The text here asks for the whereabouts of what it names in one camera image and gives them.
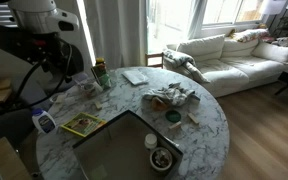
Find round ceramic bowl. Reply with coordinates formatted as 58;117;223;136
149;146;174;173

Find white sofa back cushion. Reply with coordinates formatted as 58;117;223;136
221;38;260;59
251;40;288;66
177;34;226;63

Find yellow dog picture book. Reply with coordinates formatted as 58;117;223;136
60;112;107;138

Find amber pill bottle yellow lid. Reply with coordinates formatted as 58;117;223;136
94;57;107;68

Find black plant stand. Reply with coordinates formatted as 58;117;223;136
272;9;288;38

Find dark blue storage box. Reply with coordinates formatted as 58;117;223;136
72;109;184;180

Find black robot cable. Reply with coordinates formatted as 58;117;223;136
0;43;74;114

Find striped crumpled cloth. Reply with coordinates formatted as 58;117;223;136
142;82;201;108

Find wooden chair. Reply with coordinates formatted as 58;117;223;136
144;52;165;69

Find grey white throw blanket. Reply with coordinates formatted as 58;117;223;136
162;49;212;84

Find white cup dark contents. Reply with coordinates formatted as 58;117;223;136
78;79;102;99

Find white sofa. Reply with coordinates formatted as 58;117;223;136
165;31;288;99

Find small green bowl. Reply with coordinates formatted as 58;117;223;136
165;109;182;124

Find orange object under cloth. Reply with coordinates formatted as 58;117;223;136
150;96;168;111

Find grey chair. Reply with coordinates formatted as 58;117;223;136
0;108;35;148

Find brown cardboard box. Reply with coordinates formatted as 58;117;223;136
0;136;32;180

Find white curtain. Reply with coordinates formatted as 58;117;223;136
83;0;148;70

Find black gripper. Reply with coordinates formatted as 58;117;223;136
33;33;85;84

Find white bottle blue label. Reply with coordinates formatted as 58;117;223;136
31;108;58;135

